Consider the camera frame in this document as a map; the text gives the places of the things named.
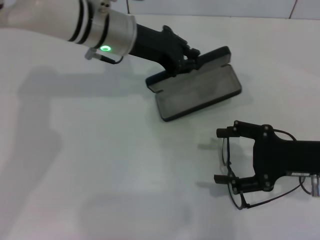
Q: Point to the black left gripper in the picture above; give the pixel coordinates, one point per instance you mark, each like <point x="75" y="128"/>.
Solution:
<point x="160" y="47"/>

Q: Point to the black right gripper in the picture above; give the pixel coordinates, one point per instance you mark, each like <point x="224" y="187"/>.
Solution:
<point x="280" y="157"/>

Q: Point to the black glasses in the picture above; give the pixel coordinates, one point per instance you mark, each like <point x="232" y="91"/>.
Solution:
<point x="225" y="152"/>

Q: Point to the black glasses case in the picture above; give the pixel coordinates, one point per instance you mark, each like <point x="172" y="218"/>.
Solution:
<point x="200" y="92"/>

